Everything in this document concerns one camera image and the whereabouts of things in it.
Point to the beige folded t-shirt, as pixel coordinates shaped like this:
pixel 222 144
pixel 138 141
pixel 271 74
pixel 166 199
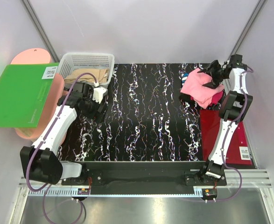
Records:
pixel 100 75

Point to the aluminium frame rail front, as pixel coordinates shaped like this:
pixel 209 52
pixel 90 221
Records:
pixel 247 177

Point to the white plastic basket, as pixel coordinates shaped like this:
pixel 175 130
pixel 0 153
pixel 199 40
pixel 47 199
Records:
pixel 88 62

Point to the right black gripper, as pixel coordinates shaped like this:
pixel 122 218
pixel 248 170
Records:
pixel 214 82

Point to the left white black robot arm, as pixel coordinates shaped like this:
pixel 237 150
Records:
pixel 39 161

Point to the blue white folded t-shirt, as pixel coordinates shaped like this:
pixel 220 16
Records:
pixel 184 78

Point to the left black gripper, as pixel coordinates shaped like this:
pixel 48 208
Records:
pixel 96 114

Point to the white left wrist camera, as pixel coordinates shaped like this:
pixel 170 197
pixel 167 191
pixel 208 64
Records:
pixel 98 93

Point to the dark red folder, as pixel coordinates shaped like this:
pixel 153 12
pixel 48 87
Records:
pixel 238 153

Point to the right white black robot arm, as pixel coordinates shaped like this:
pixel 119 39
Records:
pixel 231 113

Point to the magenta folded t-shirt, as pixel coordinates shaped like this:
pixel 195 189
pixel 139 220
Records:
pixel 206 101

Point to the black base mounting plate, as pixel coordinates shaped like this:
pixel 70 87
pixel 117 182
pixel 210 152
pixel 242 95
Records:
pixel 181 166

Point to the black marble pattern mat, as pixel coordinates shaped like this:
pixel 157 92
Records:
pixel 147 119

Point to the green cutting board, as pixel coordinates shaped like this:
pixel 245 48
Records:
pixel 20 86

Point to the pink oval board upper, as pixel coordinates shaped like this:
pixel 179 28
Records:
pixel 51 95

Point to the light pink t-shirt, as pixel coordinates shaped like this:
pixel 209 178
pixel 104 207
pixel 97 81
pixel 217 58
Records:
pixel 201 89

